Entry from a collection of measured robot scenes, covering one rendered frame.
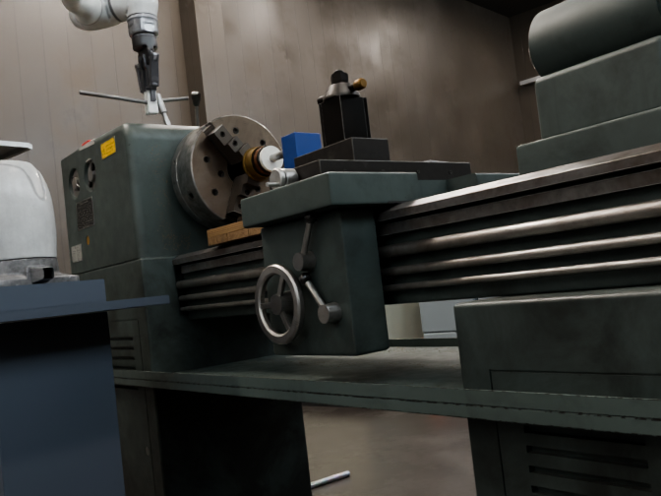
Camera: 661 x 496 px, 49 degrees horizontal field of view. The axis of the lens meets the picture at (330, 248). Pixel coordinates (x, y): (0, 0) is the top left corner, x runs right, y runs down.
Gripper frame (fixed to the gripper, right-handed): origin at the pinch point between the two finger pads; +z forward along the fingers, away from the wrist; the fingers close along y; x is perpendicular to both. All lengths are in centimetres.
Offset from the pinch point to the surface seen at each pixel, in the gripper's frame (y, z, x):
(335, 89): 86, 20, 1
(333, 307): 98, 65, -15
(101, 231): -13.6, 36.9, -13.9
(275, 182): 85, 40, -16
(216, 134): 32.1, 17.1, 2.9
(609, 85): 144, 36, 5
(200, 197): 27.8, 33.5, -1.8
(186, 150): 23.9, 19.8, -2.4
